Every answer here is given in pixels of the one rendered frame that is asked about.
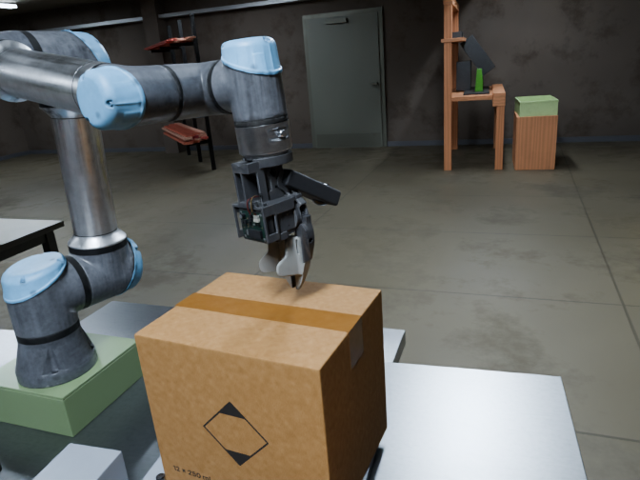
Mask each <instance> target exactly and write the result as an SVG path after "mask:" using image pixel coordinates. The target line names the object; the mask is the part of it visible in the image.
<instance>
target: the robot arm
mask: <svg viewBox="0 0 640 480"><path fill-rule="evenodd" d="M221 52H222V56H221V59H220V60H214V61H209V62H203V63H189V64H170V65H152V66H124V65H118V64H112V63H111V62H110V58H109V56H108V54H107V52H106V50H105V49H104V47H103V46H102V45H101V44H100V43H99V41H98V40H97V39H96V38H95V37H93V36H92V35H90V34H88V33H85V32H81V31H71V30H61V31H40V30H5V31H0V100H4V101H8V102H16V103H17V102H24V101H27V100H30V101H33V102H36V103H38V104H39V108H40V110H42V111H43V112H45V113H46V114H47V115H48V116H49V117H50V120H51V124H52V129H53V134H54V139H55V144H56V148H57V153H58V158H59V163H60V168H61V172H62V177H63V182H64V187H65V192H66V196H67V201H68V206H69V211H70V220H71V224H72V229H73V236H72V237H71V239H70V240H69V241H68V247H69V252H70V254H69V255H66V256H64V255H63V254H62V253H60V252H55V251H52V252H44V253H42V254H36V255H33V256H30V257H28V258H25V259H23V260H21V261H19V262H17V263H15V264H13V265H12V266H10V267H9V268H8V269H7V270H6V271H5V272H4V273H3V275H2V278H1V284H2V289H3V298H4V301H5V302H6V304H7V307H8V311H9V314H10V320H11V323H12V326H13V330H14V333H15V337H16V340H17V354H16V365H15V375H16V378H17V381H18V383H19V384H20V385H21V386H23V387H25V388H29V389H44V388H50V387H55V386H59V385H62V384H65V383H68V382H69V381H72V380H74V379H76V378H78V377H80V376H82V375H83V374H85V373H86V372H88V371H89V370H90V369H91V368H92V367H93V366H94V365H95V364H96V362H97V358H98V357H97V352H96V348H95V346H94V345H93V343H92V342H91V340H90V339H89V337H88V336H87V334H86V333H85V331H84V330H83V328H82V327H81V324H80V320H79V316H78V311H80V310H83V309H85V308H88V307H90V306H92V305H95V304H97V303H100V302H102V301H104V300H107V299H109V298H112V297H113V296H117V295H120V294H123V293H124V292H125V291H127V290H130V289H132V288H134V287H135V286H136V285H137V283H138V282H139V281H140V279H141V276H142V272H143V260H142V256H141V252H140V251H139V250H137V249H138V247H137V245H136V244H135V243H134V242H133V241H132V240H131V239H129V238H128V237H127V235H126V233H125V232H123V231H122V230H120V229H118V228H117V223H116V217H115V211H114V205H113V200H112V194H111V188H110V178H109V172H108V166H107V160H106V155H105V150H104V144H103V138H102V132H101V130H128V129H131V128H133V127H139V126H145V125H151V124H158V123H164V122H171V121H178V120H184V119H191V118H200V117H205V116H211V115H221V114H232V116H233V121H234V126H235V132H236V138H237V144H238V149H239V154H241V155H242V156H244V157H242V160H243V161H240V162H236V163H232V164H231V167H232V173H233V178H234V183H235V188H236V193H237V198H238V202H236V203H233V204H232V208H233V214H234V219H235V224H236V228H237V233H238V237H239V238H240V237H243V236H244V238H245V239H248V240H252V241H256V242H260V243H265V244H268V251H267V253H266V254H265V255H264V256H263V257H262V259H261V260H260V261H259V268H260V270H261V271H262V272H272V271H276V272H277V275H278V276H279V277H286V279H287V281H288V283H289V284H290V286H291V287H292V288H295V286H296V289H297V290H299V289H301V288H302V286H303V284H304V282H305V280H306V277H307V274H308V271H309V268H310V260H311V259H312V255H313V248H314V231H313V226H312V223H311V219H310V214H309V211H308V208H307V205H306V204H307V202H306V201H305V200H304V198H303V197H302V196H304V197H306V198H308V199H310V200H311V201H312V202H313V203H314V204H316V205H318V206H326V205H332V206H337V205H338V202H339V198H340V195H341V192H340V191H339V190H336V189H334V188H332V187H331V186H330V185H329V184H327V183H324V182H318V181H316V180H314V179H312V178H309V177H308V176H306V175H304V174H301V173H299V172H297V171H295V170H290V169H283V167H282V165H283V164H287V163H288V162H291V161H292V160H293V157H292V151H291V150H290V149H291V147H292V142H291V136H290V124H289V118H288V111H287V104H286V98H285V92H284V85H283V79H282V71H283V70H282V66H281V65H280V61H279V56H278V51H277V47H276V43H275V41H274V40H273V39H272V38H270V37H268V36H257V37H248V38H241V39H235V40H230V41H228V42H225V43H223V44H222V46H221ZM237 212H239V214H240V215H239V216H240V219H241V224H242V229H240V227H239V222H238V217H237ZM294 232H295V234H294V235H290V234H291V233H294Z"/></svg>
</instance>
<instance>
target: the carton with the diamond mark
mask: <svg viewBox="0 0 640 480"><path fill-rule="evenodd" d="M134 339H135V343H136V348H137V351H138V356H139V360H140V365H141V369H142V373H143V377H144V382H145V386H146V391H147V395H148V399H149V403H150V412H151V416H152V421H153V425H154V429H155V433H156V438H157V442H158V447H159V450H160V455H161V459H162V464H163V468H164V473H165V474H166V479H167V480H362V479H363V477H364V475H365V473H366V471H367V469H368V467H369V465H370V462H371V459H372V457H373V455H374V454H375V452H376V450H377V448H378V446H379V444H380V442H381V440H382V438H383V436H384V434H385V432H386V429H387V427H388V422H387V400H386V378H385V357H384V335H383V313H382V292H381V290H376V289H367V288H358V287H351V286H342V285H333V284H325V283H317V282H309V281H305V282H304V284H303V286H302V288H301V289H299V290H297V289H296V286H295V288H292V287H291V286H290V284H289V283H288V281H287V279H284V278H275V277H267V276H258V275H250V274H242V273H233V272H226V273H224V274H223V275H221V276H220V277H218V278H217V279H215V280H214V281H212V282H211V283H209V284H208V285H206V286H205V287H204V288H202V289H201V290H200V291H198V292H194V293H193V294H191V295H190V296H188V297H187V298H185V299H184V300H182V301H181V302H179V303H178V304H176V305H175V307H174V308H173V309H171V310H169V311H168V312H166V313H165V314H163V315H162V316H160V317H159V318H157V319H156V320H154V321H153V322H151V323H150V324H148V325H147V326H145V327H144V328H142V329H141V330H140V331H138V332H136V333H135V334H134Z"/></svg>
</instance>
